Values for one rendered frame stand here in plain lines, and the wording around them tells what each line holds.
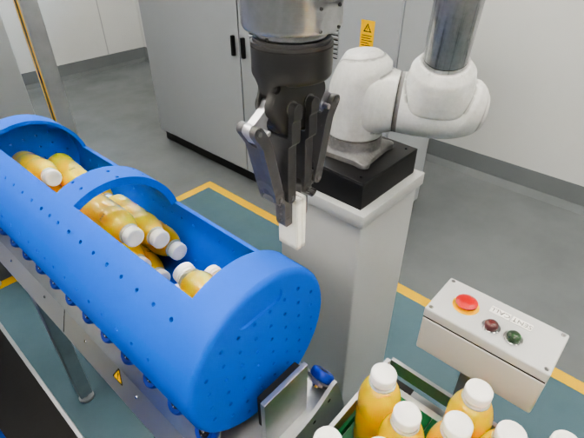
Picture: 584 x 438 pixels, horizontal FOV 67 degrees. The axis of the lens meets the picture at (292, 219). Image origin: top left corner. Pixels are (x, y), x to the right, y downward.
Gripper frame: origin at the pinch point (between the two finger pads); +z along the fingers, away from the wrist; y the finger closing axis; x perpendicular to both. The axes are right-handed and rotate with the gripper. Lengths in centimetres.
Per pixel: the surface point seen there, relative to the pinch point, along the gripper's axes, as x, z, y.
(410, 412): -16.9, 27.8, 5.7
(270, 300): 4.9, 17.2, 0.8
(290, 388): 0.0, 32.3, -0.4
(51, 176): 73, 22, -2
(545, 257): -6, 136, 211
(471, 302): -15.2, 24.7, 27.8
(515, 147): 43, 109, 281
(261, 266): 7.4, 12.7, 1.6
